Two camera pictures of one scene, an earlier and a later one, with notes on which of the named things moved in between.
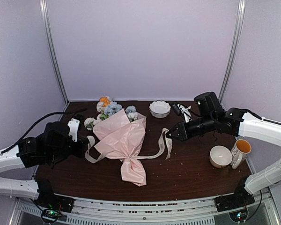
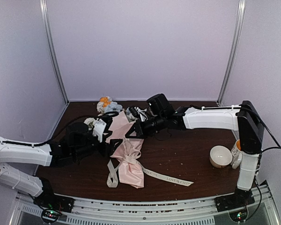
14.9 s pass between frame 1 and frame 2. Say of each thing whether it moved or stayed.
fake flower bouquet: stayed
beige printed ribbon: moved
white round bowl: stayed
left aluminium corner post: stayed
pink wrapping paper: stayed
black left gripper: moved
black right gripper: moved
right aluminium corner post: stayed
